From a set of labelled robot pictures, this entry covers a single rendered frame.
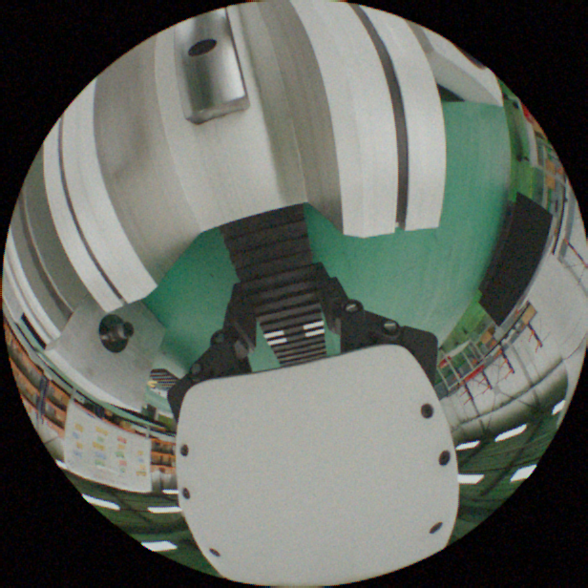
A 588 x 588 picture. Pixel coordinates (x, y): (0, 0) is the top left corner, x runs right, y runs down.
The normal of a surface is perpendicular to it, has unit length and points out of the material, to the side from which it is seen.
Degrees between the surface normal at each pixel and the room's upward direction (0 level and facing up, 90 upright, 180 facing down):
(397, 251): 0
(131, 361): 90
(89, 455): 90
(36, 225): 90
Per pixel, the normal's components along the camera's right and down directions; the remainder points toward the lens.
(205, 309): 0.14, 0.64
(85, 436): 0.97, -0.24
